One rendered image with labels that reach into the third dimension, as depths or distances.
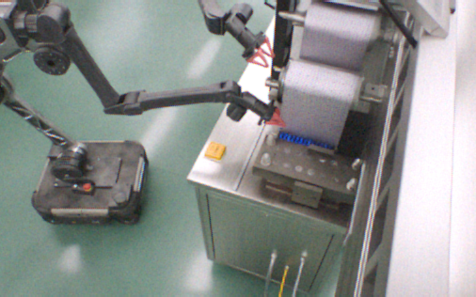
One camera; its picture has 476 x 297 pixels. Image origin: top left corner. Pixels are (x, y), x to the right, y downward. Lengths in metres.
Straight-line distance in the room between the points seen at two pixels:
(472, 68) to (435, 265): 0.82
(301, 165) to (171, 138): 1.60
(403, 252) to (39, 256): 2.29
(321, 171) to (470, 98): 0.53
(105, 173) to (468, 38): 1.96
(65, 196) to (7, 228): 0.50
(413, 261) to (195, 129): 2.43
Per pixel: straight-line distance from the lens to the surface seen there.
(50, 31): 1.40
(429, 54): 0.96
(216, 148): 1.61
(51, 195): 2.53
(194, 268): 2.36
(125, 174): 2.46
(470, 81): 1.30
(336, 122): 1.43
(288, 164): 1.44
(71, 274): 2.52
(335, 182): 1.42
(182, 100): 1.46
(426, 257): 0.64
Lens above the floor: 2.19
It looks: 52 degrees down
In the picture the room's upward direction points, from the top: straight up
